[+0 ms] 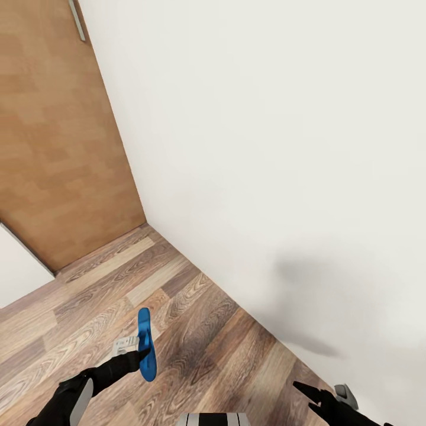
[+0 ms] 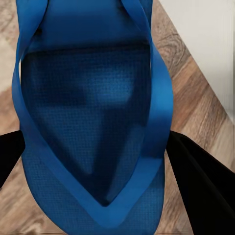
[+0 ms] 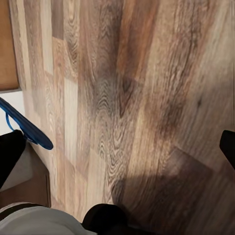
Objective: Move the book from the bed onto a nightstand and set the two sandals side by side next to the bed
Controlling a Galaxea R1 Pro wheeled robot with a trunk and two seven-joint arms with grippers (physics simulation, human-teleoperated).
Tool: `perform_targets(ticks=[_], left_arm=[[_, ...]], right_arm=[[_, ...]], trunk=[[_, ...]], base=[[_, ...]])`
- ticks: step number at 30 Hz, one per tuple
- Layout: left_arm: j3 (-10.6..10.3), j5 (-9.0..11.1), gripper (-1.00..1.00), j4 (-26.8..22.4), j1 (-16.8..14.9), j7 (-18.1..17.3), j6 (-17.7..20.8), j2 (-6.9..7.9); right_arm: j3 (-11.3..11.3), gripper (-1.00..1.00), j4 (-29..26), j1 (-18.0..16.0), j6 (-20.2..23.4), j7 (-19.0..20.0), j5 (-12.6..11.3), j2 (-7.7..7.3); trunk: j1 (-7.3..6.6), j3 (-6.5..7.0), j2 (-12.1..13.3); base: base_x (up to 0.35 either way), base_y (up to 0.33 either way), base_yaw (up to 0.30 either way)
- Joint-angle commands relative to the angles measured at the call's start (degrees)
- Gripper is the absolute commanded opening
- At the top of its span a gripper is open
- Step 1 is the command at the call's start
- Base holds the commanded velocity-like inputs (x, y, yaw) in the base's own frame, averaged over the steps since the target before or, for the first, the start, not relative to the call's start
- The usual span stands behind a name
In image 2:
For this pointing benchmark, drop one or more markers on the sandal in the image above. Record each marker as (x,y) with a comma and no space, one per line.
(95,105)

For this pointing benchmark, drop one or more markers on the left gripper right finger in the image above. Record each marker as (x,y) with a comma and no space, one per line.
(206,186)

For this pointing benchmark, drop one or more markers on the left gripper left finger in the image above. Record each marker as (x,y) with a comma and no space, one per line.
(12,146)

